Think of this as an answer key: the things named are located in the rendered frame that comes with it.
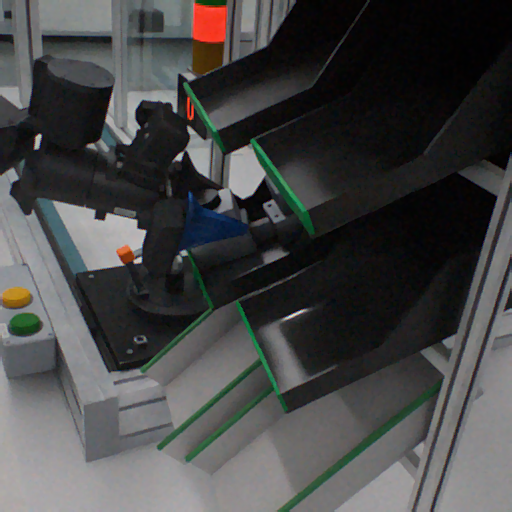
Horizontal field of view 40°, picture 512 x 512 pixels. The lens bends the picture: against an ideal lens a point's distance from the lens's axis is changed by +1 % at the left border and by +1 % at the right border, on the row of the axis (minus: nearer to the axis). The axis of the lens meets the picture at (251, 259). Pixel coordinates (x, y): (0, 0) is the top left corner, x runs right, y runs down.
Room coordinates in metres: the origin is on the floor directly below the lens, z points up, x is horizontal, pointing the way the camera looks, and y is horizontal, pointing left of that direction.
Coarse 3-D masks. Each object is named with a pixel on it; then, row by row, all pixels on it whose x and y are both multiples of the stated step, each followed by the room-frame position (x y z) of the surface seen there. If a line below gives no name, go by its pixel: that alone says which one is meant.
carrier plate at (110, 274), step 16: (80, 272) 0.93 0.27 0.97; (96, 272) 0.93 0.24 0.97; (112, 272) 0.94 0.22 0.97; (128, 272) 0.94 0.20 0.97; (80, 288) 0.90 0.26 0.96; (96, 288) 0.89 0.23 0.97; (112, 288) 0.89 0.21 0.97; (96, 304) 0.85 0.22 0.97; (112, 304) 0.85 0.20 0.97; (96, 320) 0.82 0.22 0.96; (112, 320) 0.81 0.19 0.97; (128, 320) 0.82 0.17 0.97; (112, 336) 0.78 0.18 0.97; (128, 336) 0.78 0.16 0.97; (160, 336) 0.79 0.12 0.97; (176, 336) 0.79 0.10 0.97; (112, 352) 0.75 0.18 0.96; (128, 352) 0.74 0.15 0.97; (144, 352) 0.75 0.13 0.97
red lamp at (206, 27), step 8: (200, 8) 1.08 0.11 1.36; (208, 8) 1.08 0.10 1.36; (216, 8) 1.08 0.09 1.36; (224, 8) 1.09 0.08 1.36; (200, 16) 1.08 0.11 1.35; (208, 16) 1.08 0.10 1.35; (216, 16) 1.08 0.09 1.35; (224, 16) 1.09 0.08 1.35; (200, 24) 1.08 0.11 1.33; (208, 24) 1.08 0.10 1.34; (216, 24) 1.08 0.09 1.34; (224, 24) 1.10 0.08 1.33; (200, 32) 1.08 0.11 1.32; (208, 32) 1.08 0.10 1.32; (216, 32) 1.08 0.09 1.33; (224, 32) 1.10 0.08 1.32; (200, 40) 1.08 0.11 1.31; (208, 40) 1.08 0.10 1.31; (216, 40) 1.08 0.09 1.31
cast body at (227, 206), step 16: (208, 192) 0.63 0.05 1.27; (224, 192) 0.64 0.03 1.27; (208, 208) 0.61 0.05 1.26; (224, 208) 0.61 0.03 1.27; (256, 224) 0.64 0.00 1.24; (224, 240) 0.61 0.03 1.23; (240, 240) 0.61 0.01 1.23; (256, 240) 0.63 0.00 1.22; (208, 256) 0.61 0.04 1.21; (224, 256) 0.61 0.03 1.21; (240, 256) 0.62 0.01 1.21
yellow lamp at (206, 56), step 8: (192, 48) 1.10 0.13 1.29; (200, 48) 1.08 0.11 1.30; (208, 48) 1.08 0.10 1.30; (216, 48) 1.08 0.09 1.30; (224, 48) 1.10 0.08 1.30; (192, 56) 1.10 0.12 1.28; (200, 56) 1.08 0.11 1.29; (208, 56) 1.08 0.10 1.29; (216, 56) 1.08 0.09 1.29; (192, 64) 1.09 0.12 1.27; (200, 64) 1.08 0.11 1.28; (208, 64) 1.08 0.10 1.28; (216, 64) 1.09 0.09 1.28; (200, 72) 1.08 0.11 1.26
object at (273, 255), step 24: (264, 192) 0.70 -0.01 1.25; (264, 216) 0.68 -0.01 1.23; (264, 240) 0.64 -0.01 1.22; (312, 240) 0.58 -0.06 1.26; (336, 240) 0.59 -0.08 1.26; (192, 264) 0.60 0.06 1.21; (240, 264) 0.61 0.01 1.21; (264, 264) 0.57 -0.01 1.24; (288, 264) 0.57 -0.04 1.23; (216, 288) 0.55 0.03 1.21; (240, 288) 0.56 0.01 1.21
